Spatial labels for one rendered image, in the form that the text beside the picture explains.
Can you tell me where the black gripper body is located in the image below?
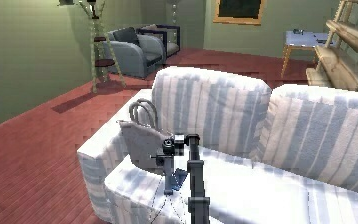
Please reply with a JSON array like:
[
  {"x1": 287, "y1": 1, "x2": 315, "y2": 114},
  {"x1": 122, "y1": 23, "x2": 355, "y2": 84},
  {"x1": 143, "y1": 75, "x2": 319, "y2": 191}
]
[{"x1": 150, "y1": 138, "x2": 177, "y2": 196}]

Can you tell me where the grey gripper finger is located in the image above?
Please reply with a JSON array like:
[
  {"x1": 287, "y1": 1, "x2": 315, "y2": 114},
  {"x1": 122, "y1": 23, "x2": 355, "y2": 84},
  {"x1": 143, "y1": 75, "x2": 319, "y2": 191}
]
[
  {"x1": 148, "y1": 180, "x2": 165, "y2": 220},
  {"x1": 166, "y1": 195, "x2": 185, "y2": 224}
]

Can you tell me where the grey tote bag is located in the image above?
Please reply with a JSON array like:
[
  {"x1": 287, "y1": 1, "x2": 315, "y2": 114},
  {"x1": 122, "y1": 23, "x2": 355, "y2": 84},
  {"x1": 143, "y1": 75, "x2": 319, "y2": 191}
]
[{"x1": 116, "y1": 99, "x2": 175, "y2": 175}]

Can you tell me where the white blue striped pillow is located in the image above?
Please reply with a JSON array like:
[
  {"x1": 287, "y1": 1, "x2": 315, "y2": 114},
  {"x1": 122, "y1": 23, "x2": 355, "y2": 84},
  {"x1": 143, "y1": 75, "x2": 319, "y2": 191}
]
[
  {"x1": 151, "y1": 65, "x2": 273, "y2": 158},
  {"x1": 253, "y1": 83, "x2": 358, "y2": 196}
]

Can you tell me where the white blue striped sofa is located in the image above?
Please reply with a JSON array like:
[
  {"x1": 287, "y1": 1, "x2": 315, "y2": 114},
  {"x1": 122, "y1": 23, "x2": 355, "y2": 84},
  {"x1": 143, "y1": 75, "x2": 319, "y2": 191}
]
[{"x1": 76, "y1": 65, "x2": 358, "y2": 224}]

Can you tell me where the blue-grey armchair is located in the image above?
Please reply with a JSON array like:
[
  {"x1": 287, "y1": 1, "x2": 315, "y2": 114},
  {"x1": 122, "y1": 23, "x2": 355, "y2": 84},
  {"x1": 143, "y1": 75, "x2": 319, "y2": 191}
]
[{"x1": 101, "y1": 26, "x2": 167, "y2": 80}]

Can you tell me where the dark grey cushion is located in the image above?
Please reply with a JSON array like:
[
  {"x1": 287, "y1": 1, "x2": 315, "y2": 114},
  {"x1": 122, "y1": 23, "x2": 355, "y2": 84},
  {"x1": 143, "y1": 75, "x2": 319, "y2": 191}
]
[{"x1": 112, "y1": 27, "x2": 141, "y2": 48}]

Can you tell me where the pale floor lamp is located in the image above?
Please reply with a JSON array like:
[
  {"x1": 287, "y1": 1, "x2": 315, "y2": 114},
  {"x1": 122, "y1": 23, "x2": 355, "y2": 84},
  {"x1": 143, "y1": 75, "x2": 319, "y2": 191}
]
[{"x1": 166, "y1": 0, "x2": 183, "y2": 26}]

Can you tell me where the wooden framed dark picture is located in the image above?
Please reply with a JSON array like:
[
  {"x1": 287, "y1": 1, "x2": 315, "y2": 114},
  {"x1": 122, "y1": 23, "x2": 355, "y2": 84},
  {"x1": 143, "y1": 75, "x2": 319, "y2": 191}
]
[{"x1": 212, "y1": 0, "x2": 267, "y2": 26}]

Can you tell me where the pale blue side table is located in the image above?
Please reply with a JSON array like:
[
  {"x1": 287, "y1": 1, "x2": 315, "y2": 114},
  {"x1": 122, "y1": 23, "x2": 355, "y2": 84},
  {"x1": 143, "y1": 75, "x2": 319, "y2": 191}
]
[{"x1": 280, "y1": 29, "x2": 338, "y2": 80}]

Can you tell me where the pale wooden shelf unit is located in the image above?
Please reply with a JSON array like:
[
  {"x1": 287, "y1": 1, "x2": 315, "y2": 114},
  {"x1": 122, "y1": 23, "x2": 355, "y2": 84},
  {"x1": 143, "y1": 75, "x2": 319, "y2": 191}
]
[{"x1": 305, "y1": 0, "x2": 358, "y2": 93}]

